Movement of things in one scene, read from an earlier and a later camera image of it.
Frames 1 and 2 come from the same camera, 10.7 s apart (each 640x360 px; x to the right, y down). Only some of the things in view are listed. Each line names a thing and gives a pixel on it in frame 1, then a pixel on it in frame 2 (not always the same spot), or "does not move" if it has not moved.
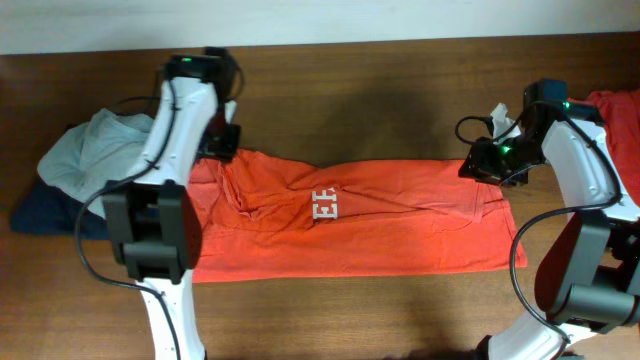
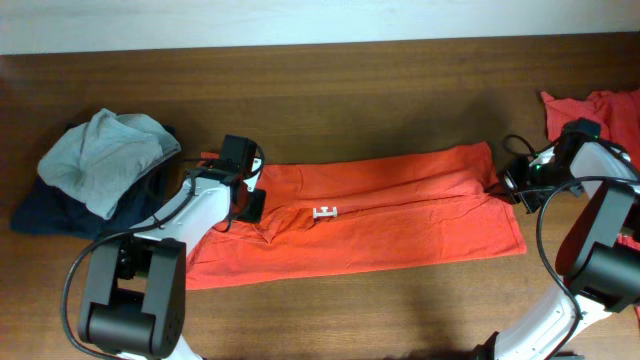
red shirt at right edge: [620, 111] does not move
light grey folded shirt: [96, 155] does not move
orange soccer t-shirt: [264, 216] does not move
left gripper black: [229, 151] to [254, 214]
